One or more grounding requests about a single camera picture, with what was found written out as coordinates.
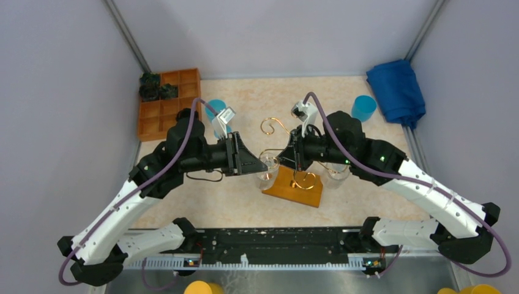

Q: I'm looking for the orange compartment tray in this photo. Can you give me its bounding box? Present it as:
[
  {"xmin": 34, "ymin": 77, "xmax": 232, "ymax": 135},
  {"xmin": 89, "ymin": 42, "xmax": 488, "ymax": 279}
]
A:
[{"xmin": 138, "ymin": 68, "xmax": 201, "ymax": 142}]

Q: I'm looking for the yellow object bottom right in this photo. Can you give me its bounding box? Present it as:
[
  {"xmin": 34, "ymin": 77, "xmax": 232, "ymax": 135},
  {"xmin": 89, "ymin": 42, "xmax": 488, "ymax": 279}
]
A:
[{"xmin": 437, "ymin": 284, "xmax": 501, "ymax": 294}]

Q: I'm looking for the blue wine glass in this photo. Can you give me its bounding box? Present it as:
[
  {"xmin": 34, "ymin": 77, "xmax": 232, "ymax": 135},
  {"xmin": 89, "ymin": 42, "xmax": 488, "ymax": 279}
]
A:
[
  {"xmin": 351, "ymin": 95, "xmax": 377, "ymax": 123},
  {"xmin": 204, "ymin": 99, "xmax": 233, "ymax": 141}
]

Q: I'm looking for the dark object in tray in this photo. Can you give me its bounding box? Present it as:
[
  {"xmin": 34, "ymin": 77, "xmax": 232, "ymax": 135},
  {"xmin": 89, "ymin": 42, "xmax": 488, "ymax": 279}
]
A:
[
  {"xmin": 176, "ymin": 108, "xmax": 199, "ymax": 123},
  {"xmin": 138, "ymin": 73, "xmax": 179, "ymax": 102}
]

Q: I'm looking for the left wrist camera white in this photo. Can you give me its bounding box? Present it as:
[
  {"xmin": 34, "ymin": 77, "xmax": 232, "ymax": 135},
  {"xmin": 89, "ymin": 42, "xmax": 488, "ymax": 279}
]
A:
[{"xmin": 211, "ymin": 107, "xmax": 236, "ymax": 139}]

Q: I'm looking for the blue folded cloth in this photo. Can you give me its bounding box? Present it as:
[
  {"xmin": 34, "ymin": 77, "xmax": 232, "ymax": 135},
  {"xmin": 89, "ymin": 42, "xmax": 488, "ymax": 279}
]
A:
[{"xmin": 366, "ymin": 59, "xmax": 426, "ymax": 130}]

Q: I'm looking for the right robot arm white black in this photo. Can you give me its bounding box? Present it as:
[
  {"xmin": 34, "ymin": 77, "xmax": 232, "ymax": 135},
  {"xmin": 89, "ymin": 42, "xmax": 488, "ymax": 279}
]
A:
[{"xmin": 279, "ymin": 111, "xmax": 500, "ymax": 265}]

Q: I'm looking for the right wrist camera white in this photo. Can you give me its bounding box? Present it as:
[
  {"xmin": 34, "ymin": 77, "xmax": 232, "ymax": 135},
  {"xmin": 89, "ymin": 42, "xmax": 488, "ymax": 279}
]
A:
[{"xmin": 291, "ymin": 100, "xmax": 319, "ymax": 138}]

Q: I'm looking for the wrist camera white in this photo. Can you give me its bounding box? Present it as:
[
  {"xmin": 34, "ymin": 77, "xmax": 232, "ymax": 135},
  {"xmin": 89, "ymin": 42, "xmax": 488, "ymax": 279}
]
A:
[
  {"xmin": 211, "ymin": 107, "xmax": 236, "ymax": 139},
  {"xmin": 291, "ymin": 100, "xmax": 319, "ymax": 138}
]

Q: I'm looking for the gold wire glass rack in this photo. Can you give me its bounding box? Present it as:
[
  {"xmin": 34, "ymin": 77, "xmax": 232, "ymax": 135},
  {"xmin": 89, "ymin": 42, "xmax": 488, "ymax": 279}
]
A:
[{"xmin": 260, "ymin": 118, "xmax": 349, "ymax": 190}]

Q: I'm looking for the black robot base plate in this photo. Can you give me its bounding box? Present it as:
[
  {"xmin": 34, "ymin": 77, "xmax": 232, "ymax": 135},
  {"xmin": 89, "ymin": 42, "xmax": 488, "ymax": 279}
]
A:
[{"xmin": 158, "ymin": 226, "xmax": 400, "ymax": 266}]

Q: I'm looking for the yellow object bottom centre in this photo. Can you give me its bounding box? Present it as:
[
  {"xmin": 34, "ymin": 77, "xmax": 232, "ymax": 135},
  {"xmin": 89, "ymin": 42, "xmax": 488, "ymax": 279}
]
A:
[{"xmin": 184, "ymin": 281, "xmax": 224, "ymax": 294}]

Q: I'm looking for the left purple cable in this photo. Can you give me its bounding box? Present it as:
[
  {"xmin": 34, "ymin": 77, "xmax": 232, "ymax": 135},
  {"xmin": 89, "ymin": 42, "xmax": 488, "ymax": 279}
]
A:
[{"xmin": 58, "ymin": 97, "xmax": 220, "ymax": 287}]

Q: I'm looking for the yellow object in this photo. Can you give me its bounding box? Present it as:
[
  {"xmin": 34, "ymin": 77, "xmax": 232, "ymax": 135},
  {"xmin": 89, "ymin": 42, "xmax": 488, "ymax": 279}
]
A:
[
  {"xmin": 437, "ymin": 284, "xmax": 501, "ymax": 294},
  {"xmin": 184, "ymin": 281, "xmax": 224, "ymax": 294}
]

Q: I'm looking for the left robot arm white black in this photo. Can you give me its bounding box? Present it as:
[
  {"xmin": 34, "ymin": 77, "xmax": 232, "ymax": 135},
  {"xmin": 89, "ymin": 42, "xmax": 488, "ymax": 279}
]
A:
[{"xmin": 58, "ymin": 108, "xmax": 267, "ymax": 287}]

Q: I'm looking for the aluminium frame rail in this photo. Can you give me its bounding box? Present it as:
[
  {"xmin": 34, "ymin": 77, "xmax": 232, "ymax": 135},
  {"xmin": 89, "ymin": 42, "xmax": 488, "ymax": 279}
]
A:
[{"xmin": 88, "ymin": 229, "xmax": 476, "ymax": 293}]

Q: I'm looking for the orange wooden rack base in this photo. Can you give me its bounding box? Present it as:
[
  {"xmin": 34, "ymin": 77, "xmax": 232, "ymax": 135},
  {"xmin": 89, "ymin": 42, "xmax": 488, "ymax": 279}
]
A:
[{"xmin": 262, "ymin": 166, "xmax": 323, "ymax": 208}]

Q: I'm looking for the clear wine glass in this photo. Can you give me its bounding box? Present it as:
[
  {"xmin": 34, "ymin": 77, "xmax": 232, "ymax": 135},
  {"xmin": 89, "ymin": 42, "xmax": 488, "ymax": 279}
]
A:
[
  {"xmin": 257, "ymin": 151, "xmax": 280, "ymax": 190},
  {"xmin": 321, "ymin": 163, "xmax": 349, "ymax": 189}
]

